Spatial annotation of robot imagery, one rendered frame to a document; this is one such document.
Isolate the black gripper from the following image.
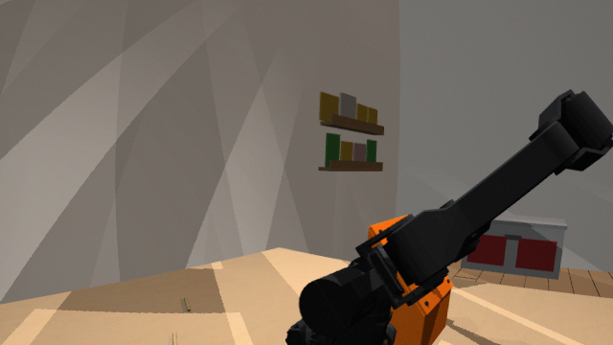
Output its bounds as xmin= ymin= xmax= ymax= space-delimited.
xmin=335 ymin=310 xmax=397 ymax=345

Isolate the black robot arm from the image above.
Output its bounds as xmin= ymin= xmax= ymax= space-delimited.
xmin=285 ymin=89 xmax=613 ymax=345

